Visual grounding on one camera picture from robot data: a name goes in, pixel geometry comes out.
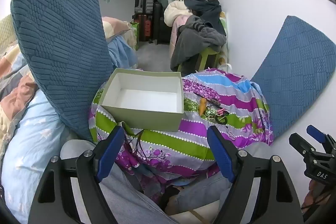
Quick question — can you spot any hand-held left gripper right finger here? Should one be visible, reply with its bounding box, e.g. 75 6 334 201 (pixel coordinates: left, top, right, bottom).
207 125 305 224

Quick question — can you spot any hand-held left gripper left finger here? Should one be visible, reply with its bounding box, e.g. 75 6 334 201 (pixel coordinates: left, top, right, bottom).
28 125 125 224

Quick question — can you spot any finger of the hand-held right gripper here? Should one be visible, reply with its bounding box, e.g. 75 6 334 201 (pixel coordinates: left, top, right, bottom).
289 133 316 159
306 124 336 154

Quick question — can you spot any beaded chain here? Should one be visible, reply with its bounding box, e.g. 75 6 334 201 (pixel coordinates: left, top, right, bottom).
224 124 237 139

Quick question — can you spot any green cardboard box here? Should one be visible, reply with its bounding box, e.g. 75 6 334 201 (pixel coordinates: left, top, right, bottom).
99 68 185 132

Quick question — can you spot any orange hair clip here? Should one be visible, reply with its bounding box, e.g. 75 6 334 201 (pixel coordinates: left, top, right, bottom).
199 98 208 116

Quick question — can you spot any person's right leg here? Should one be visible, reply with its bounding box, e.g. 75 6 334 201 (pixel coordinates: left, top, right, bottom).
168 142 271 215

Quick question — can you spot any striped floral blanket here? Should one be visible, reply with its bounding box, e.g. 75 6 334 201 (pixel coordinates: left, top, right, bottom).
88 68 275 203

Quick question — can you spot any small blue quilted cushion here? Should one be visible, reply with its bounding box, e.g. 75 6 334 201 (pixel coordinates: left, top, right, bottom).
251 15 336 141

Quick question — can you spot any light blue pillow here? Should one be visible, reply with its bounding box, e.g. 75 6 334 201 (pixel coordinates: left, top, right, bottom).
0 90 79 224

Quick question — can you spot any light blue bedsheet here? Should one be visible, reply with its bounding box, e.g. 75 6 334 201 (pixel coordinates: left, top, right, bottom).
106 35 138 68

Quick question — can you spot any green chair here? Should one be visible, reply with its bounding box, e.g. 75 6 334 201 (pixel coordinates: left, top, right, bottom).
177 47 223 74

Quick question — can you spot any green shopping bag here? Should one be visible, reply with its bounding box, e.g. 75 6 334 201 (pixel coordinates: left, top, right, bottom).
130 22 140 51

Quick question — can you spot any large blue quilted cushion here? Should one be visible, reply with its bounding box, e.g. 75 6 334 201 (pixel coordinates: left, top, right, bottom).
10 0 115 143

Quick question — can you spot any grey hoodie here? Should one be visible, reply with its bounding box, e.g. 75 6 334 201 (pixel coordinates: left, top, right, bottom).
171 15 227 71

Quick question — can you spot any pink pillow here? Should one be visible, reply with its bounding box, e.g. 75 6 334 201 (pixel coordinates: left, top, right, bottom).
102 17 132 40

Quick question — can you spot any cartoon print quilt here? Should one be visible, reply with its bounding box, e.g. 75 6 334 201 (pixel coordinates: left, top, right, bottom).
220 11 230 64

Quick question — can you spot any red suitcase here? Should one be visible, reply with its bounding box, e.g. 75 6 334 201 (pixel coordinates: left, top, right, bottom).
138 14 153 42

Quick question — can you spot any black suitcase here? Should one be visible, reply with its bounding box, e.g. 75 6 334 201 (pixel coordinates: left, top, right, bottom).
154 2 173 45

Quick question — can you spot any cream textured pillow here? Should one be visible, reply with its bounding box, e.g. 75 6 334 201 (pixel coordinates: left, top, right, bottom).
0 14 19 51

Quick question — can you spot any pile of clothes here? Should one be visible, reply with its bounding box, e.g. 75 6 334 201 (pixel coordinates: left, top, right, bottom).
156 0 228 38

